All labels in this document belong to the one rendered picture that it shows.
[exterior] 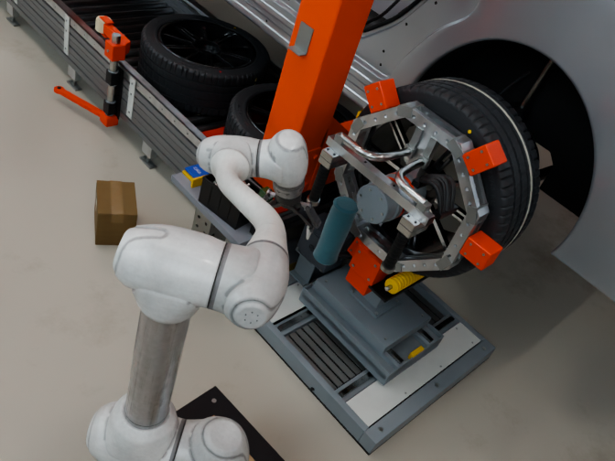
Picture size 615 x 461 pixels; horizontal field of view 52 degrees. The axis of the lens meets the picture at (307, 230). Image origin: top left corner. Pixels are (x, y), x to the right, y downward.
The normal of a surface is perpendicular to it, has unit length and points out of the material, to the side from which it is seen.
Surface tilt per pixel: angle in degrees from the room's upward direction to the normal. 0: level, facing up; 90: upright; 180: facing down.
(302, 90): 90
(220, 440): 6
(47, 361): 0
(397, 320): 0
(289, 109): 90
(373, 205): 90
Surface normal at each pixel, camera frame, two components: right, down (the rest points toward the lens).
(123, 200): 0.27, -0.73
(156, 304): -0.15, 0.67
